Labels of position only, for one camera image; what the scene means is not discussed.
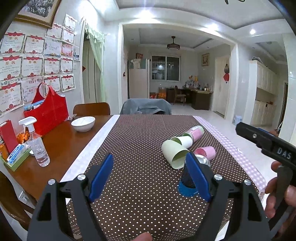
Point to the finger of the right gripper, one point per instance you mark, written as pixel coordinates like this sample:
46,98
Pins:
272,132

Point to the window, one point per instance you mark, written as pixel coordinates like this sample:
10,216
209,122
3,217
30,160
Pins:
165,68

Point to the blue black metal cup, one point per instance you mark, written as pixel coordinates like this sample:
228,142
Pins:
193,180

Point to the framed blossom painting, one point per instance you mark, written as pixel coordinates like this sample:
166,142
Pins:
39,12

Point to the clear spray bottle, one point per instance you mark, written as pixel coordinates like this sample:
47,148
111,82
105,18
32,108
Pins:
35,142

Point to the wooden desk chair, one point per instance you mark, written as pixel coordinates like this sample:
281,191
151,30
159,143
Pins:
179,95

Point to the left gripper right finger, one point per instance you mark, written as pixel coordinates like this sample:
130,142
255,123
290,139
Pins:
247,220

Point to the brown polka dot tablecloth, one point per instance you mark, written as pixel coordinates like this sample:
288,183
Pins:
141,194

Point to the light blue trash bin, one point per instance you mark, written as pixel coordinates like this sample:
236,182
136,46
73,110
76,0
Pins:
237,119

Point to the small framed picture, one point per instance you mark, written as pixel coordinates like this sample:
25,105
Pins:
205,59

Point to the white refrigerator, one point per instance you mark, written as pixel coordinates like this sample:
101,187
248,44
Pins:
138,78

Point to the red gift box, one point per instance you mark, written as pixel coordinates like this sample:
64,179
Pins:
8,135

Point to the left hand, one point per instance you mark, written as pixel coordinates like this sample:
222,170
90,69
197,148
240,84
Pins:
143,237

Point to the near wooden chair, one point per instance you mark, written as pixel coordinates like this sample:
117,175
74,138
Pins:
12,205

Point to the green tray with boxes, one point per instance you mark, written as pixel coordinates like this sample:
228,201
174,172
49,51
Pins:
17,157

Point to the ceiling fan lamp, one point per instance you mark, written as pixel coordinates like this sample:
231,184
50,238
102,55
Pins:
173,45

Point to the white ceramic bowl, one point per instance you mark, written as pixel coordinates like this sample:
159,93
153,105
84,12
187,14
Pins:
83,124

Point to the brown wooden chair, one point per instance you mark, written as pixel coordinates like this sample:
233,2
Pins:
90,109

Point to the chair with grey jacket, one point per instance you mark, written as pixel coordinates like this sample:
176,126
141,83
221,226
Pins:
146,106

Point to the red felt tote bag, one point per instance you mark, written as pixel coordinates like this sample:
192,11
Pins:
50,113

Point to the dark wooden desk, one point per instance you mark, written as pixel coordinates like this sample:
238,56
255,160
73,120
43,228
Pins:
198,99

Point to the cream wall cabinet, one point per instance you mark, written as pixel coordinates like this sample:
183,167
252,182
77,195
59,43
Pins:
262,94

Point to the green door curtain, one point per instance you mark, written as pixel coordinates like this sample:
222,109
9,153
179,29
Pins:
97,41

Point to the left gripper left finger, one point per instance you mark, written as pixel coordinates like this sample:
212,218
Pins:
50,220

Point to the pink clear plastic cup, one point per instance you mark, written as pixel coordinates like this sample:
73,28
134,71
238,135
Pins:
208,152

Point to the pink green clear jar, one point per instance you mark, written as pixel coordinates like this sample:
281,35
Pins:
195,133

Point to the white paper cup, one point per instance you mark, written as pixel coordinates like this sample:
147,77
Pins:
185,141

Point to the pale green plastic cup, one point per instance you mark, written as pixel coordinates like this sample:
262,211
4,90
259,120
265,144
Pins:
174,153

